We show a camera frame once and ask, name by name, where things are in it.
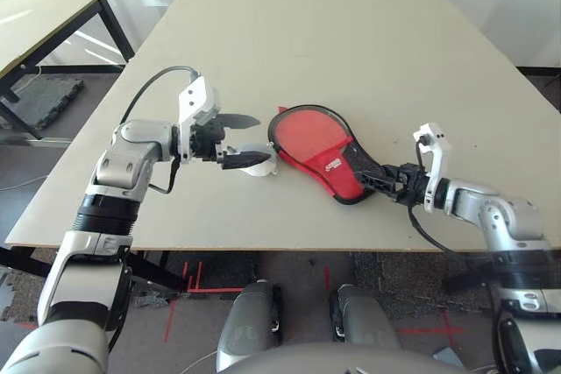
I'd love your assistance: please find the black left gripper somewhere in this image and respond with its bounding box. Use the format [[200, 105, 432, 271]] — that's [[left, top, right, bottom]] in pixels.
[[191, 112, 273, 172]]

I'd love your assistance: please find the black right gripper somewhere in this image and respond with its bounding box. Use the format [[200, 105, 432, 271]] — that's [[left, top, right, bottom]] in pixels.
[[357, 163, 430, 208]]

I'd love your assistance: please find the black red paddle case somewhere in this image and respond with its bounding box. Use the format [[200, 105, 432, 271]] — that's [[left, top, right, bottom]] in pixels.
[[266, 103, 395, 207]]

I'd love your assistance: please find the red ping-pong paddle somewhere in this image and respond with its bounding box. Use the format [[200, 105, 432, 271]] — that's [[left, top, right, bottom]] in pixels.
[[273, 110, 352, 166]]

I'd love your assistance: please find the grey robot right leg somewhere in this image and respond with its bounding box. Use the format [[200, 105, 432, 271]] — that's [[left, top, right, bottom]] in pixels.
[[328, 285, 401, 349]]

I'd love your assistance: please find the grey robot leg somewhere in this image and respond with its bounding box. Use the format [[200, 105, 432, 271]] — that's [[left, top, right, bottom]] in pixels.
[[328, 285, 401, 349], [217, 279, 284, 360]]

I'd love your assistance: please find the grey robot left leg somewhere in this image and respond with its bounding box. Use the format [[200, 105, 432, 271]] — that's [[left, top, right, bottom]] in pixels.
[[217, 279, 284, 360]]

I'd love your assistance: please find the grey flat floor piece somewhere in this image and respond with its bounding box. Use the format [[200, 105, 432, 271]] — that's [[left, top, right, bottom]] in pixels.
[[433, 346, 461, 363]]

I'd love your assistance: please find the grey robot torso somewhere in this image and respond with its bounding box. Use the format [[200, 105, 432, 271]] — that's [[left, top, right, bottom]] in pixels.
[[217, 341, 465, 374]]

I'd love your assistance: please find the black foam floor mat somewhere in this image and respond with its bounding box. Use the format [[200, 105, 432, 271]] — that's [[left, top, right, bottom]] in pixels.
[[0, 75, 84, 130]]

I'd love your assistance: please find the beige black-framed side table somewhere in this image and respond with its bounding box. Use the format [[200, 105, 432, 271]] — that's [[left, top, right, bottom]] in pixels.
[[0, 0, 135, 143]]

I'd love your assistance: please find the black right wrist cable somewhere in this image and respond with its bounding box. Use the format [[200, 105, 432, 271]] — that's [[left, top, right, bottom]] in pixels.
[[406, 132, 501, 259]]

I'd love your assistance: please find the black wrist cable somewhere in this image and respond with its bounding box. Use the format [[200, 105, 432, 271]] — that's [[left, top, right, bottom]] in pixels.
[[406, 132, 501, 259], [129, 66, 202, 194]]

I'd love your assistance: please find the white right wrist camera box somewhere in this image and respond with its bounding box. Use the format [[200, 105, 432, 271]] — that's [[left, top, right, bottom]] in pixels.
[[411, 122, 451, 211]]

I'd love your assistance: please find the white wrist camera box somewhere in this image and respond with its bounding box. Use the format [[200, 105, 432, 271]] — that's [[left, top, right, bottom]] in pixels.
[[411, 122, 451, 211], [177, 76, 223, 165]]

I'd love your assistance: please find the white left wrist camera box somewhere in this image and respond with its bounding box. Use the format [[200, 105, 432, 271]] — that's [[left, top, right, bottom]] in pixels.
[[177, 76, 223, 165]]

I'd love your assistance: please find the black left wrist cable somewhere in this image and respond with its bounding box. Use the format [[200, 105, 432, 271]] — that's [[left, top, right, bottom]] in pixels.
[[129, 66, 202, 194]]

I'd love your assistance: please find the white floor cable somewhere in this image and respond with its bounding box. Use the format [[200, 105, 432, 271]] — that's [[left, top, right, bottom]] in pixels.
[[0, 174, 47, 194]]

